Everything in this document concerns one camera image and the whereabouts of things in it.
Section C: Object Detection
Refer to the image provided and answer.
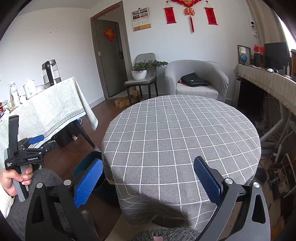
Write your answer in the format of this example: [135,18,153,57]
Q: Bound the white patterned tablecloth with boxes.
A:
[0,77,99,163]

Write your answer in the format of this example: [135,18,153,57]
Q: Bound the grey dining chair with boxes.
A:
[124,53,159,105]

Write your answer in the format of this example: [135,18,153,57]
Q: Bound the flat cardboard box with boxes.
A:
[115,90,139,108]

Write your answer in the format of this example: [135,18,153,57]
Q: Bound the black bag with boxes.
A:
[180,72,210,88]

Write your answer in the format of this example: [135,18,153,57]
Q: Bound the grey armchair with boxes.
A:
[164,60,229,102]

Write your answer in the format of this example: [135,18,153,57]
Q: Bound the beige fringed desk cloth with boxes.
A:
[235,64,296,116]

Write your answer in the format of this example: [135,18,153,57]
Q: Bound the wall calendar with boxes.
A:
[132,8,152,32]

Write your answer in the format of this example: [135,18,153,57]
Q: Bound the grey checked tablecloth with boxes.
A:
[102,95,262,229]

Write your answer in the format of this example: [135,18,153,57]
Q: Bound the red knot wall ornament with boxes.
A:
[170,0,203,33]

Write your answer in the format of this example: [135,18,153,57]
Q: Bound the black monitor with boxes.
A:
[264,42,291,70]

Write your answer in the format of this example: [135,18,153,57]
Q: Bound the red diamond door ornament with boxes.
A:
[104,27,116,41]

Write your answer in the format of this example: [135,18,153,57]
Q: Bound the black storage box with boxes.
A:
[55,126,79,147]

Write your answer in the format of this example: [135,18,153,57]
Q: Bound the grey door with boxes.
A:
[95,19,129,98]

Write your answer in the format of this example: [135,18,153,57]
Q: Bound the white standing panel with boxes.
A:
[235,78,241,106]

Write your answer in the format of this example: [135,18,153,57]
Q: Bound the person's left hand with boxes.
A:
[0,166,33,197]

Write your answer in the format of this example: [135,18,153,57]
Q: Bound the dark teal trash bin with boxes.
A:
[73,152,121,205]

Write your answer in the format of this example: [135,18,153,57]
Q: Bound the person's left forearm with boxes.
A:
[0,185,15,218]

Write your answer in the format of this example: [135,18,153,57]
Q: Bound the potted plant in white pot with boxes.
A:
[131,60,168,81]

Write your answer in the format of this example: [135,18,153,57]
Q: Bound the bright window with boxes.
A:
[277,14,296,47]

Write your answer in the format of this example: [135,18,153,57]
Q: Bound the white desk frame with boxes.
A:
[259,102,296,151]

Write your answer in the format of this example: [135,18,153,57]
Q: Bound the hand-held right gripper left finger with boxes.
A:
[25,159,104,241]

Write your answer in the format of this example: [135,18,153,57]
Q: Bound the white figure bottle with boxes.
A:
[8,81,20,108]

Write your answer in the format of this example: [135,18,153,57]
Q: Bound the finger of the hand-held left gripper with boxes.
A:
[24,143,57,155]
[20,135,45,147]

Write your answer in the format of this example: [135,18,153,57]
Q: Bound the red hanging scroll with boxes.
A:
[204,6,218,25]
[164,6,176,24]

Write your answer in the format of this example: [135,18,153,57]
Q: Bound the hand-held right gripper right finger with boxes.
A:
[193,156,271,241]

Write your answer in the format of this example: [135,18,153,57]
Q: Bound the glass electric kettle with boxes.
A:
[42,60,62,89]

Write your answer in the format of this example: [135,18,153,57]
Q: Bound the dark picture frame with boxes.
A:
[237,45,251,65]

